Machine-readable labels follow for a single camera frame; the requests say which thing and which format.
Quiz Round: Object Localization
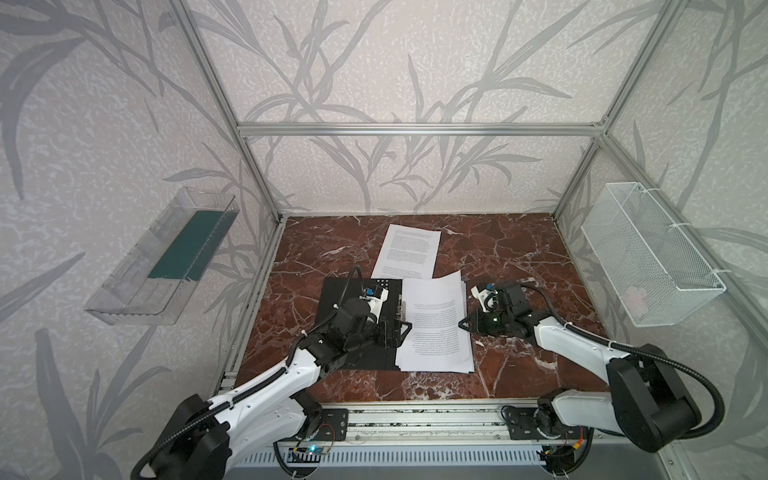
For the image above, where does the left electronics board with wires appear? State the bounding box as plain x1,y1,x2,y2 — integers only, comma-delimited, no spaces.
273,439,334,479

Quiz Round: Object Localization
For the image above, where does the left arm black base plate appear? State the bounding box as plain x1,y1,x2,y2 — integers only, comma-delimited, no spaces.
297,408,349,442

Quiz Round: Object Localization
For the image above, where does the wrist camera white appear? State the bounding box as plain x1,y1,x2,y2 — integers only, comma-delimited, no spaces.
360,286,389,323
471,284,498,313

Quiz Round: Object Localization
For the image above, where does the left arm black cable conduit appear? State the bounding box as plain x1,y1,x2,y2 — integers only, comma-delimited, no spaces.
129,265,366,480

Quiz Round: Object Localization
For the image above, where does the white wire mesh basket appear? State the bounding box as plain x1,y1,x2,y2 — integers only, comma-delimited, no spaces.
582,182,727,327

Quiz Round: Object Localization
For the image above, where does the metal folder clip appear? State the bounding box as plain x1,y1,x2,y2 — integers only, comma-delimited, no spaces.
396,296,405,322

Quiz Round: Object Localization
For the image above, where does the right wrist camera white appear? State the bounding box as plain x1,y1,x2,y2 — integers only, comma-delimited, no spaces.
471,284,498,313

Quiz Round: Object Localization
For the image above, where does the right electronics board with wires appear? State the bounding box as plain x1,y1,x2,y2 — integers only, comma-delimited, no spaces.
538,427,595,479

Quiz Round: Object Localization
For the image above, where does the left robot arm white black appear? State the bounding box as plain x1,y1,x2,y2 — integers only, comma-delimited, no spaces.
130,295,412,479

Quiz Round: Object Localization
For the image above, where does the pink object in basket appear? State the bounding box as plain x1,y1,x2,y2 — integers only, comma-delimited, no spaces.
621,286,649,319

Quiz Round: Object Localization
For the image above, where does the aluminium front rail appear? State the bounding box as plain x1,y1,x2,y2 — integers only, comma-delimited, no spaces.
173,401,679,448

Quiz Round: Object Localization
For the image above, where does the white printed paper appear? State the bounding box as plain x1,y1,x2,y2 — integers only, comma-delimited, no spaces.
396,271,474,373

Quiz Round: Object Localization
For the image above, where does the clear plastic wall tray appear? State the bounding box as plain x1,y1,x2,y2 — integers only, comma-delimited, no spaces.
84,187,240,326

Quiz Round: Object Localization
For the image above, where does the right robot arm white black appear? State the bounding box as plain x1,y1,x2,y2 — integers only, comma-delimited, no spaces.
459,282,724,453

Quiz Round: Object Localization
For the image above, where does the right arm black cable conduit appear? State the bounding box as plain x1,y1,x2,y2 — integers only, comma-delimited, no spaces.
515,283,726,442

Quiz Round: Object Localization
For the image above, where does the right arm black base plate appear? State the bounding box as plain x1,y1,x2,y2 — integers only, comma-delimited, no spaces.
500,405,582,442

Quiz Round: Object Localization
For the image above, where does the aluminium cage frame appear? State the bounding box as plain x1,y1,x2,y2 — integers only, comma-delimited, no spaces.
181,1,767,408

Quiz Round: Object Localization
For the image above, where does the electronics board with wires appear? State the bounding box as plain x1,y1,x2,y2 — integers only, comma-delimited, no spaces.
273,439,334,479
538,427,595,479

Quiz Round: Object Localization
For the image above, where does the blue and black file folder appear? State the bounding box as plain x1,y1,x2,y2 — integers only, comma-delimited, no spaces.
315,277,412,371

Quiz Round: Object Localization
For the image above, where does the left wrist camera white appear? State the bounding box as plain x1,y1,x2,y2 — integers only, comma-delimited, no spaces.
360,286,389,323

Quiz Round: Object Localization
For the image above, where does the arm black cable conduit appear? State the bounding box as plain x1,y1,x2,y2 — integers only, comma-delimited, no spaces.
515,283,726,442
129,265,366,480

